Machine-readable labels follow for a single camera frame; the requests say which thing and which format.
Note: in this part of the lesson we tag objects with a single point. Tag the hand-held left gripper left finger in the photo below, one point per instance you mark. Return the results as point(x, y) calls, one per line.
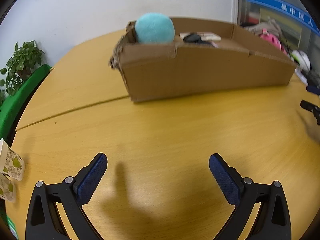
point(91, 177)

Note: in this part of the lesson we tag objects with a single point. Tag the leaf print paper cup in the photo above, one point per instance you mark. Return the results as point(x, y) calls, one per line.
point(11, 162)
point(6, 187)

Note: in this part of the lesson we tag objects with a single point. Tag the teal pink plush toy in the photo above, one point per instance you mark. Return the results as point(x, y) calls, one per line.
point(155, 28)

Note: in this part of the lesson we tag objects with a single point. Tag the blue window banner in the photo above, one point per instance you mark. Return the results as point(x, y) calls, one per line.
point(280, 3)

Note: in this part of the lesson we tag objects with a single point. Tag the black small item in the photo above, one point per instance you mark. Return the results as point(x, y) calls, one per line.
point(192, 38)

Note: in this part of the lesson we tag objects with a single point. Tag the large green potted plant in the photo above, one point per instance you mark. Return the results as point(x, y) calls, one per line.
point(21, 62)

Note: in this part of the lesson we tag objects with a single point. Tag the brown cardboard box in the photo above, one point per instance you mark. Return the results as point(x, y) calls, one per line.
point(200, 72)

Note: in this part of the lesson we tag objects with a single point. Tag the white green toy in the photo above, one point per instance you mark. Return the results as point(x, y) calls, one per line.
point(302, 58)

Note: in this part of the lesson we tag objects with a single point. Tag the grey printed tote bag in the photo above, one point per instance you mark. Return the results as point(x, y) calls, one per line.
point(262, 27)

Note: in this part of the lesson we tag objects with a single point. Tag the beige flat box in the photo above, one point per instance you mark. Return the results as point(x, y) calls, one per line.
point(212, 36)

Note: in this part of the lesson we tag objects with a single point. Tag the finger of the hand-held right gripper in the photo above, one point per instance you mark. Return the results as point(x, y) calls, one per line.
point(311, 106)

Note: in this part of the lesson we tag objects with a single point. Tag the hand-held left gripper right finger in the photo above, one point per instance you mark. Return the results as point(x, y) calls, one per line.
point(225, 180)

